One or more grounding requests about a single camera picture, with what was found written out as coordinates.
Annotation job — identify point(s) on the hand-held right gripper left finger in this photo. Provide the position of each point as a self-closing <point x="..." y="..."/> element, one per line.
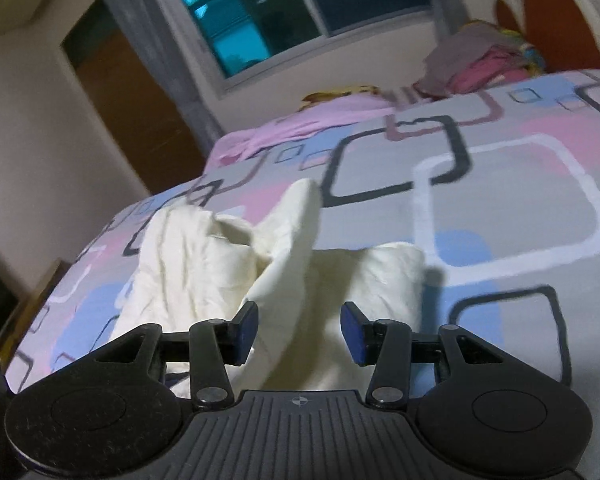
<point x="247" y="332"/>

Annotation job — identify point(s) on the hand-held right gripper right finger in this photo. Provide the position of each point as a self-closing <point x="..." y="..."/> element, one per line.
<point x="352" y="332"/>

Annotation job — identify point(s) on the large white garment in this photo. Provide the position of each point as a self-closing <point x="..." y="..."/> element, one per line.
<point x="190" y="260"/>

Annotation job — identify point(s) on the pile of clothes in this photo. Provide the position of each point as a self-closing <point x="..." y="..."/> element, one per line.
<point x="475" y="62"/>

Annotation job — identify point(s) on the bed with patterned sheet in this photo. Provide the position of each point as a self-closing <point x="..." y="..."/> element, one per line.
<point x="505" y="200"/>

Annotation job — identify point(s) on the pink blanket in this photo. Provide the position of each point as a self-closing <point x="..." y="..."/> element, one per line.
<point x="305" y="122"/>

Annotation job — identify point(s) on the wooden cabinet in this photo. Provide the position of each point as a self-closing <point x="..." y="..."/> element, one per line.
<point x="35" y="295"/>

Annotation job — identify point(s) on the yellow pillow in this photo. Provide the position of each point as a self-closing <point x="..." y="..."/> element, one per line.
<point x="340" y="94"/>

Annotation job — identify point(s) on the brown wooden door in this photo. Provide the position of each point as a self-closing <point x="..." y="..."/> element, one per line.
<point x="130" y="110"/>

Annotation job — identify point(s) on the window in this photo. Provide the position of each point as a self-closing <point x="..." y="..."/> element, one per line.
<point x="280" y="10"/>

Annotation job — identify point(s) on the orange and white headboard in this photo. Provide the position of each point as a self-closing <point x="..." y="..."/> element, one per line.
<point x="560" y="5"/>

